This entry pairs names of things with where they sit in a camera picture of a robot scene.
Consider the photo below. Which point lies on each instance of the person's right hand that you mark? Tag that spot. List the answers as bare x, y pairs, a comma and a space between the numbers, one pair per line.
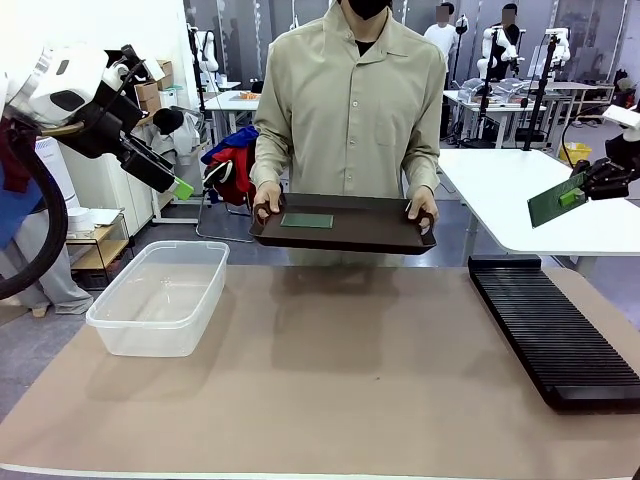
267, 197

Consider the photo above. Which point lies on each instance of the brown cardboard box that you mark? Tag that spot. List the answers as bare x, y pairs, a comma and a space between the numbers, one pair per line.
147, 95
165, 75

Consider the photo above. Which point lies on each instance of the metal frame folding chair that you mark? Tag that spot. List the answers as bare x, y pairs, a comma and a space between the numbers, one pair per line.
200, 220

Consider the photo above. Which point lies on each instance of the person in beige shirt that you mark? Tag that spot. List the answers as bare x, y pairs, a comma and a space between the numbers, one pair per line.
350, 110

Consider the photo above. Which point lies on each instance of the person in grey trousers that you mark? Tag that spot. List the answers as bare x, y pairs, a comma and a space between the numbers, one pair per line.
60, 280

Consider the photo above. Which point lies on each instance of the white air purifier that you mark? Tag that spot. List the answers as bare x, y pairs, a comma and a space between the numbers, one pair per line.
55, 170

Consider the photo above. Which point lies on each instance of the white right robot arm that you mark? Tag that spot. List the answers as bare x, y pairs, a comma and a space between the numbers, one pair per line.
625, 116

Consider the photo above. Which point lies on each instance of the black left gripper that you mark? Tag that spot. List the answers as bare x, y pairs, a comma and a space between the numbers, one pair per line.
102, 127

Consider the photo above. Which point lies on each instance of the white work table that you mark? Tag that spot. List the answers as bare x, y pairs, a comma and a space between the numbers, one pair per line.
510, 190

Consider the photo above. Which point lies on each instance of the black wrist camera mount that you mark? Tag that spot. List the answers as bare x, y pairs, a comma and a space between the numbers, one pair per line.
131, 62

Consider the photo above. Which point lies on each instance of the black cap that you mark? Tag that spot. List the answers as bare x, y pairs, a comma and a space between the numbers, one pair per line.
167, 120

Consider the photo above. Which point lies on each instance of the white robot on stand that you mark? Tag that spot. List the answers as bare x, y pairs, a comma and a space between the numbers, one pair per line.
559, 42

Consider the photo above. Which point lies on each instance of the yellow plastic bin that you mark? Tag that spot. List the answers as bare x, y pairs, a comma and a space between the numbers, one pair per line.
575, 152

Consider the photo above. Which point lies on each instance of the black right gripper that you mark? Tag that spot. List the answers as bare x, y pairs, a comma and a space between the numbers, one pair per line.
625, 152

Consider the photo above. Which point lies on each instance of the dark brown serving tray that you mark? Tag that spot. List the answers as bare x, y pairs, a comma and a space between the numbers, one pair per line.
370, 225

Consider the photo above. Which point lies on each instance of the black slotted PCB rack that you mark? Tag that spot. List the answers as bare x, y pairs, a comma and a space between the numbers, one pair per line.
550, 330

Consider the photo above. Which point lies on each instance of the black face mask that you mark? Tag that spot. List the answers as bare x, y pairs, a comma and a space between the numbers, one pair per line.
367, 7

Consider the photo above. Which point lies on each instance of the person's left hand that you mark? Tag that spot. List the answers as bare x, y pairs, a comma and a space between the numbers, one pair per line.
425, 205

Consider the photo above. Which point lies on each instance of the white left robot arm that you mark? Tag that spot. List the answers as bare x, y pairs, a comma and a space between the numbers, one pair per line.
65, 75

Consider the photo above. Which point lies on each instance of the person's left forearm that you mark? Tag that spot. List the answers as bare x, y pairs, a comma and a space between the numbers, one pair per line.
421, 160

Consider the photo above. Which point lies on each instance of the person in black shirt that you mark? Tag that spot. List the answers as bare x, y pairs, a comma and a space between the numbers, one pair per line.
510, 30

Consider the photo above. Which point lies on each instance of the clear plastic storage box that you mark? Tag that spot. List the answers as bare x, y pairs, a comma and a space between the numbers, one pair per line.
160, 295

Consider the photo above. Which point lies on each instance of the red and blue clothes pile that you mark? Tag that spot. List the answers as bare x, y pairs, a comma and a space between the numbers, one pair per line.
237, 165

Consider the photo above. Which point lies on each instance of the white cabinet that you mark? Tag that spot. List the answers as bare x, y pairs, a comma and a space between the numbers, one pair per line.
110, 190

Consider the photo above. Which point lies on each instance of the person's right forearm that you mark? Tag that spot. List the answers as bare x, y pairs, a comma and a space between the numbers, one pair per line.
270, 160

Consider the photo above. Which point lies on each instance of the wooden shoe shelf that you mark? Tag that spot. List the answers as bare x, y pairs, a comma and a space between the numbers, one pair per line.
595, 100

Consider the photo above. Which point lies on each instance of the lamp on black stand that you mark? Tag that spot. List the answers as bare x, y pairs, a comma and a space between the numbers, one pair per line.
461, 30

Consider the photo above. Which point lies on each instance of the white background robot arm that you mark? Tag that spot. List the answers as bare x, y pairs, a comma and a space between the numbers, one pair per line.
209, 50

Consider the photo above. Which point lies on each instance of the person in white shirt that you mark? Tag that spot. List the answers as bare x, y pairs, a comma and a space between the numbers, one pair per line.
442, 40

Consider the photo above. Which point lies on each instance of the black tripod pole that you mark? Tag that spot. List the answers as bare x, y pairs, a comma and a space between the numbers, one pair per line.
540, 95

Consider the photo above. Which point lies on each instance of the long background workbench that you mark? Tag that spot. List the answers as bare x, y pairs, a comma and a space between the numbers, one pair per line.
495, 107

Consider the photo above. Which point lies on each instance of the stack of white bowls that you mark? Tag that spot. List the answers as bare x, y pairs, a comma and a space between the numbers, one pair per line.
78, 220

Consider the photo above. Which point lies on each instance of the white background desk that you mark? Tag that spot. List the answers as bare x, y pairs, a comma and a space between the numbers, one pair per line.
230, 102

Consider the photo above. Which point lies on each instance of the small wooden side shelf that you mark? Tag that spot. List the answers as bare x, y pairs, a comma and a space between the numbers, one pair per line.
100, 245

